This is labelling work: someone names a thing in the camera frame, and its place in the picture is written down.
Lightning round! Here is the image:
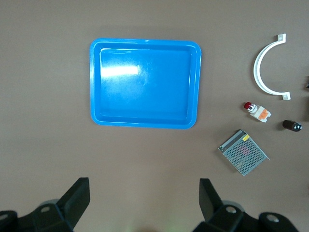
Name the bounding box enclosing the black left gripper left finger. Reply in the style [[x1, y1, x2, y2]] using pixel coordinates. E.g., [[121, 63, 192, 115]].
[[0, 177, 91, 232]]

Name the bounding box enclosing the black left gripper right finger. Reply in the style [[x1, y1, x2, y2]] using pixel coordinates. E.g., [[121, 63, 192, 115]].
[[193, 178, 296, 232]]

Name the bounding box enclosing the dark brown cylindrical capacitor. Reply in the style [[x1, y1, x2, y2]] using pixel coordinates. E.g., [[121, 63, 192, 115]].
[[282, 119, 303, 132]]

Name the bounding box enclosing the perforated metal power supply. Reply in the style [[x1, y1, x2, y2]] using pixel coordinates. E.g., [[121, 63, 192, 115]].
[[218, 129, 270, 176]]

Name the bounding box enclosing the blue plastic tray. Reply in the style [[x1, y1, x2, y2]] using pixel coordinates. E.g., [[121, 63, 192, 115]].
[[89, 38, 203, 130]]

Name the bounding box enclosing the large white pipe clamp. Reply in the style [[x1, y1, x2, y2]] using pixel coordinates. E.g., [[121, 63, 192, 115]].
[[253, 33, 291, 101]]

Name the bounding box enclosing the red push button switch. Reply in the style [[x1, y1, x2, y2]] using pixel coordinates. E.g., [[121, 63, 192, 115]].
[[243, 101, 272, 123]]

